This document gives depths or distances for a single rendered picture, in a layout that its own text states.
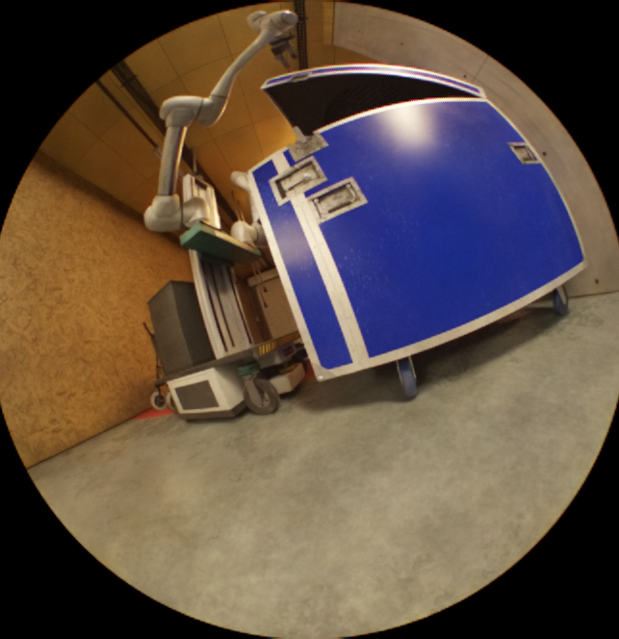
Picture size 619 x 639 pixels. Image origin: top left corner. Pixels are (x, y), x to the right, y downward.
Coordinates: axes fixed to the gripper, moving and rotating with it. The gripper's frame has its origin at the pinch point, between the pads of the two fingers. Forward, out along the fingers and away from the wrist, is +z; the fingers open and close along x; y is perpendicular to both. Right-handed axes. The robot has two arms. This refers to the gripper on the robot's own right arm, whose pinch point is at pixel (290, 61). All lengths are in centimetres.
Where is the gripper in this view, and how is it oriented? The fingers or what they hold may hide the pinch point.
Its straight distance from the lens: 135.6
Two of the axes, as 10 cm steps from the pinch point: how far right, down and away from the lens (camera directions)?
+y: -9.0, -3.2, 3.1
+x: -2.6, 9.4, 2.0
